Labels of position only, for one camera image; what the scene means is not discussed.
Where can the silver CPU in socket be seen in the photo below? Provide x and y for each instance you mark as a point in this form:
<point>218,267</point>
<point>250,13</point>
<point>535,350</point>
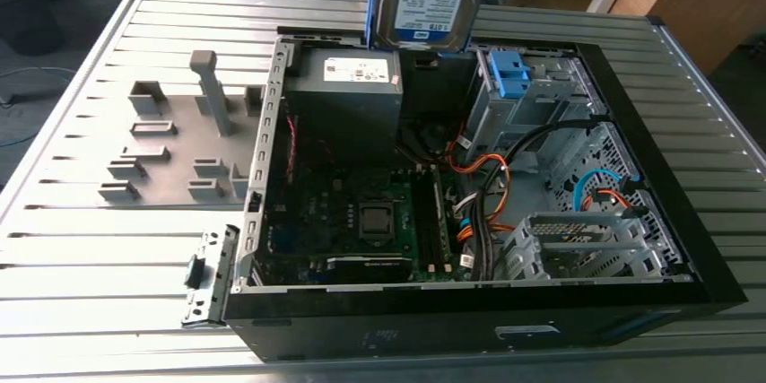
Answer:
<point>375,220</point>

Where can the hard disk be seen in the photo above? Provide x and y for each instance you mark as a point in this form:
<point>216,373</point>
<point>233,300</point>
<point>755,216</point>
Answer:
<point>427,2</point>

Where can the black graphics card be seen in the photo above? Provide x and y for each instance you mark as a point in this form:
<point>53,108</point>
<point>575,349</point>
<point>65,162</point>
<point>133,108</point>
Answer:
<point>371,266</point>

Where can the black PC case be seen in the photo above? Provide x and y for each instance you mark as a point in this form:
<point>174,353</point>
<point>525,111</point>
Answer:
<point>479,311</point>

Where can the green motherboard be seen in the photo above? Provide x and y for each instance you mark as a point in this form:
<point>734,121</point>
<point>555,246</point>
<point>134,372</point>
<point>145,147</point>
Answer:
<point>311,221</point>

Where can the metal case latch bracket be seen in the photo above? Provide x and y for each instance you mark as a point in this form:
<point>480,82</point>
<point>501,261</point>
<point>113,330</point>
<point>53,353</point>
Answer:
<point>217,266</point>

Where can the metal optical drive cage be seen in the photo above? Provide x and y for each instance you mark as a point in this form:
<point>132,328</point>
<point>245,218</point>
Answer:
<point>525,109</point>

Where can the green RAM stick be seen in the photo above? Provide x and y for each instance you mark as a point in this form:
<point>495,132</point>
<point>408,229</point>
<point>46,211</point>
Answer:
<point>441,221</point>

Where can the black office chair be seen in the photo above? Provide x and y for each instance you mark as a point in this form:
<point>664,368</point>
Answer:
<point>29,20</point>

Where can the blue plastic drive latch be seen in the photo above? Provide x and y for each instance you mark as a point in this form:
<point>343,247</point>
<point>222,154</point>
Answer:
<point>505,73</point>

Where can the metal disk bay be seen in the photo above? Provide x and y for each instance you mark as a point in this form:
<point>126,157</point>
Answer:
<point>573,246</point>

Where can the grey parts rack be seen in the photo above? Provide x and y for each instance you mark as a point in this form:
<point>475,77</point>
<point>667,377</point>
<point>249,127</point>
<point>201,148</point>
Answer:
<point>178,154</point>

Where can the black RAM slot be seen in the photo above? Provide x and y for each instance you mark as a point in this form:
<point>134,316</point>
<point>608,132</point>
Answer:
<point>424,221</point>

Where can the black CPU fan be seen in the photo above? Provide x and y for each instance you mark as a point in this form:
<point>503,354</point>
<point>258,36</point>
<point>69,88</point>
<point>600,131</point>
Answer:
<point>427,134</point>

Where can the grey power supply unit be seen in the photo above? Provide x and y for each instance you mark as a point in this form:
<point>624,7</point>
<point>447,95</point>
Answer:
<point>347,118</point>

